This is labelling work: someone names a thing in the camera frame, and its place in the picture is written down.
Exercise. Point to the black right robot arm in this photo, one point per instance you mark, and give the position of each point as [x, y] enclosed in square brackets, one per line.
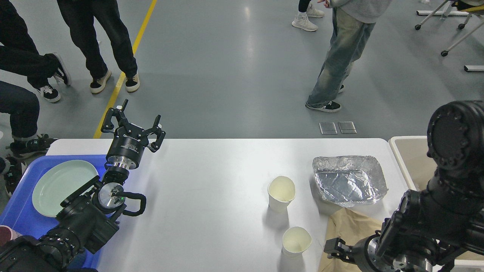
[437, 225]

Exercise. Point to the green plate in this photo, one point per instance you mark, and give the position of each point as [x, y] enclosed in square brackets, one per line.
[60, 182]

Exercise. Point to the floor outlet plate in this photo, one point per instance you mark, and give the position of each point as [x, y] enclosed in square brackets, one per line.
[347, 127]
[328, 128]

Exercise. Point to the aluminium foil tray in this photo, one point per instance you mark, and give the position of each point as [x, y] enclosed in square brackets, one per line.
[349, 180]

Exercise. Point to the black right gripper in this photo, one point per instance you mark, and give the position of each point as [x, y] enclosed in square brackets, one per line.
[363, 254]

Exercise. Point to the person in faded jeans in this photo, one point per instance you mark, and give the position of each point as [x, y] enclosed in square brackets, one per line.
[352, 21]

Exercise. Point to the beige plastic bin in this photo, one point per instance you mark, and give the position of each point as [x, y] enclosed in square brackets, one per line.
[417, 169]

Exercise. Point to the person in black trousers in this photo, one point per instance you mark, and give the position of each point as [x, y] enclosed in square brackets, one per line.
[79, 16]

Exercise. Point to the blue plastic tray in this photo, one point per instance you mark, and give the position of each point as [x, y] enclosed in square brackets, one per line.
[20, 214]

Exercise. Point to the pink mug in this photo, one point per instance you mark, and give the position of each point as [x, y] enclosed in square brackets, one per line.
[7, 234]

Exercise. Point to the white paper cup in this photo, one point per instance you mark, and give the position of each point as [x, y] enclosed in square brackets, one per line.
[281, 192]
[295, 241]

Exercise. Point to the brown paper bag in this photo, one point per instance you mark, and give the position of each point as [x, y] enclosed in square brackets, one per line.
[351, 227]

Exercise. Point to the floor outlet plate left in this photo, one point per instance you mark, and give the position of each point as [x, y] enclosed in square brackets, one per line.
[328, 128]

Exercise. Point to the floor outlet plate right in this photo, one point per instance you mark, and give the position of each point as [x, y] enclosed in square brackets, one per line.
[347, 127]

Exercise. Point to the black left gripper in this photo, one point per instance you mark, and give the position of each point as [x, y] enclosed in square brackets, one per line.
[126, 149]

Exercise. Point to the seated person dark jeans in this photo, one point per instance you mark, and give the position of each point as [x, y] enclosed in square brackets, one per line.
[23, 108]

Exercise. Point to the person with white sneakers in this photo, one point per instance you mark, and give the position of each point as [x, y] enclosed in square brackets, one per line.
[306, 10]

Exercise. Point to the person in dark trousers left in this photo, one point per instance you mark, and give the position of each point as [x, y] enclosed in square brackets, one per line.
[19, 55]

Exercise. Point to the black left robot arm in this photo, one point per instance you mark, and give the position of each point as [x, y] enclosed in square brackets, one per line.
[88, 216]

